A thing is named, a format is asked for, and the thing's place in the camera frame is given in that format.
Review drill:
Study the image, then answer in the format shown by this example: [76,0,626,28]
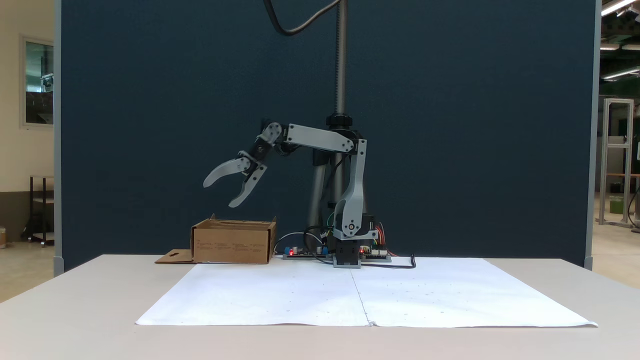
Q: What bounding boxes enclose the thin grey cable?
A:
[274,231,323,257]

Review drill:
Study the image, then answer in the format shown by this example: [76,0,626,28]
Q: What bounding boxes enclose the circuit board with coloured wires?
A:
[360,245,392,263]

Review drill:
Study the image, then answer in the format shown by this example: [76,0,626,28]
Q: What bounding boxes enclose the framed wall window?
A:
[20,35,55,130]

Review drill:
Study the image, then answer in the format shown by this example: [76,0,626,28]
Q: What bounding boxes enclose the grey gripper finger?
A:
[202,157,251,189]
[228,164,268,209]

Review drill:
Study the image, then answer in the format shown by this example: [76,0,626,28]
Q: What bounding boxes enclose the black wire at arm base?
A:
[302,225,335,260]

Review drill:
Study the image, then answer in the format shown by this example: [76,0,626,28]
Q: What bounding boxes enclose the black cable on table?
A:
[360,254,417,270]

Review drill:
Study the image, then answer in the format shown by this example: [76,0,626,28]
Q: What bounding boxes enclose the dark blue partition panel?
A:
[54,0,601,276]

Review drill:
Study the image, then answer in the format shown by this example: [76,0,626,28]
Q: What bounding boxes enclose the dark shelf rack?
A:
[22,175,55,247]

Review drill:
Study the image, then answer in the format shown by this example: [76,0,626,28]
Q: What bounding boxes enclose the white paper sheet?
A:
[136,257,599,329]

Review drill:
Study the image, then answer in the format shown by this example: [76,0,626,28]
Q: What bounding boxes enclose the grey camera cable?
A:
[263,0,342,37]

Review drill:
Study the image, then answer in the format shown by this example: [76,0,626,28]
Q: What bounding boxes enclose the aluminium profile frame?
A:
[599,98,635,228]

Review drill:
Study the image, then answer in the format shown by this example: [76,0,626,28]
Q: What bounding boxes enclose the metal camera stand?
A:
[306,0,368,253]

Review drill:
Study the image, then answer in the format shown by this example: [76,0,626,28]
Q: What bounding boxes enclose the circuit board with blue terminals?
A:
[283,244,334,261]

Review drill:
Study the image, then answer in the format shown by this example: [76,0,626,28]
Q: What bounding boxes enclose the brown cardboard box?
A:
[155,214,277,265]

